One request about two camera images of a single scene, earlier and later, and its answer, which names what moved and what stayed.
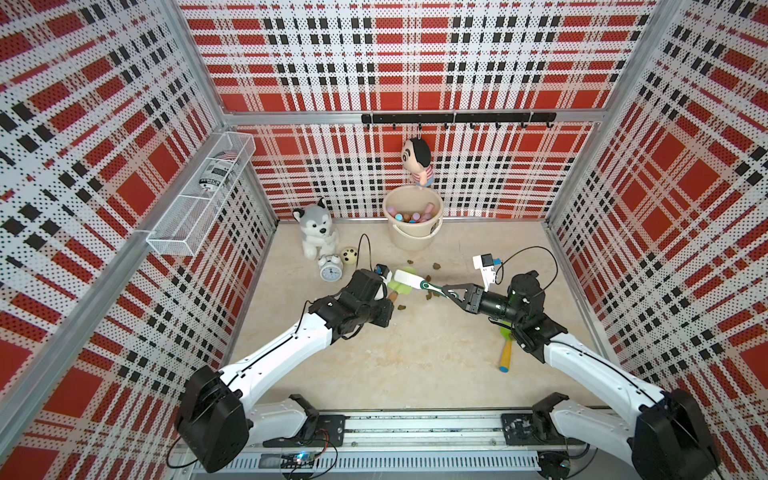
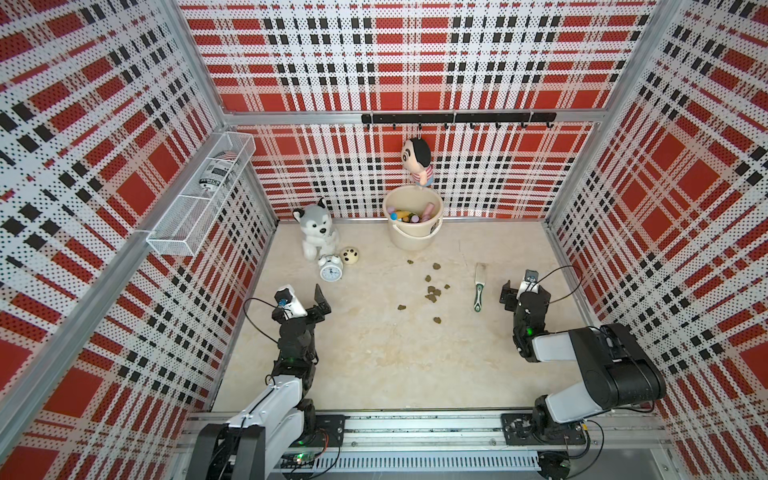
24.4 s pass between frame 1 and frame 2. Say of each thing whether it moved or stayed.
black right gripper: moved
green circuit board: stayed
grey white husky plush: stayed
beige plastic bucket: stayed
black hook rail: stayed
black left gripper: moved
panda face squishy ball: stayed
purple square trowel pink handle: stayed
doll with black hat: stayed
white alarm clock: stayed
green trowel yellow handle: moved
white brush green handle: moved
